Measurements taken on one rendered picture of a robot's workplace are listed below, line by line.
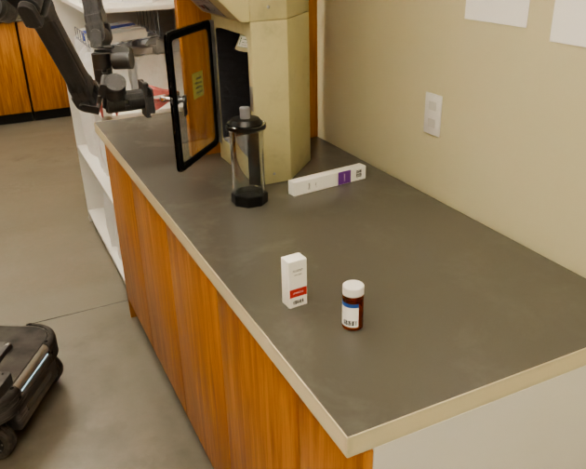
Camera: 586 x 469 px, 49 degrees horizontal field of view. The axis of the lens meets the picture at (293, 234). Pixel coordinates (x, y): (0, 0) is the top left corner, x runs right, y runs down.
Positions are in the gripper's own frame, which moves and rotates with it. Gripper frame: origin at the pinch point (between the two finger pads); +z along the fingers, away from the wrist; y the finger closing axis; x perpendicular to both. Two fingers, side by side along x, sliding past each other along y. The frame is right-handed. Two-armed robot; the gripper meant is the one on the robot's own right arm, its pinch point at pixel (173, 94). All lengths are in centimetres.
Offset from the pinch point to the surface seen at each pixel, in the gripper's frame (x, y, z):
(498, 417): -122, -35, 19
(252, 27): -18.8, 19.3, 19.0
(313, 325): -93, -27, -1
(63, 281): 133, -118, -35
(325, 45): 19, 6, 61
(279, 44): -18.6, 14.1, 26.8
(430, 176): -44, -23, 61
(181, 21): 18.2, 18.1, 10.0
